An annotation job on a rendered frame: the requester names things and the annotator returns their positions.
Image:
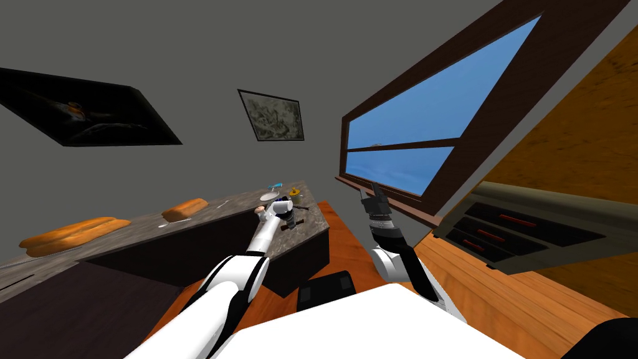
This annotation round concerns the short orange bread loaf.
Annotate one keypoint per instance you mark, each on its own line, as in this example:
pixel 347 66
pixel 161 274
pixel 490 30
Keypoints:
pixel 184 209

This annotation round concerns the grey framed picture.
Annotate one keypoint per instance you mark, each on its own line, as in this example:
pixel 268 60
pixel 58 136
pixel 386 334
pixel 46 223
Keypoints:
pixel 274 117

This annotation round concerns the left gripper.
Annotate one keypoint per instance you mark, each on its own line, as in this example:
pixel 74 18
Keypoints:
pixel 291 218

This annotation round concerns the white plate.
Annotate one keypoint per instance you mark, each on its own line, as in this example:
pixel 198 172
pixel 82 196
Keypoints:
pixel 269 196

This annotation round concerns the yellow pot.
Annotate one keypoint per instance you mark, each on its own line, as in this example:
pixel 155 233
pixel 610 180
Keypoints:
pixel 295 196

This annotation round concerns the silver fork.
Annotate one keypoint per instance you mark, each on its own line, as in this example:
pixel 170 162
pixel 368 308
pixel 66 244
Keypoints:
pixel 223 204

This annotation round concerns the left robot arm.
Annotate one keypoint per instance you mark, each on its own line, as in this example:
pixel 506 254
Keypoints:
pixel 224 304

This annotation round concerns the blue small utensil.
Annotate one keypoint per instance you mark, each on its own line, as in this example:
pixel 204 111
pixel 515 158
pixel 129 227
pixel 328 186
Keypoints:
pixel 275 186

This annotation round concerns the olive cabinet with dark drawers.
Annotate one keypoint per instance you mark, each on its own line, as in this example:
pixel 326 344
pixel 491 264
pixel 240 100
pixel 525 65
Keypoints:
pixel 518 224

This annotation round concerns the black framed picture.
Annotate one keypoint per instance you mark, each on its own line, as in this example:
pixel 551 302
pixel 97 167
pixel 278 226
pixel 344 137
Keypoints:
pixel 89 112

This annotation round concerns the brown framed window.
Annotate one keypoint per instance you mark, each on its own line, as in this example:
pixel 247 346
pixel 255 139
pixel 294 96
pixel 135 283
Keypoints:
pixel 398 169

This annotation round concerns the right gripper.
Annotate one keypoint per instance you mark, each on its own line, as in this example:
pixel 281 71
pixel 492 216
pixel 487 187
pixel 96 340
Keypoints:
pixel 375 205

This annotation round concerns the silver knife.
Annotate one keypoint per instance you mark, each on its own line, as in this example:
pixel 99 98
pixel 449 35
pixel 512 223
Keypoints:
pixel 174 222

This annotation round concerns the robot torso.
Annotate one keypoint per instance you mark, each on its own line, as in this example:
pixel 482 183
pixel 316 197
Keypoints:
pixel 379 324

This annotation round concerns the long orange baguette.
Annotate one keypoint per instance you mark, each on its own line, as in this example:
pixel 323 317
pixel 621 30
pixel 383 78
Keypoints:
pixel 70 234

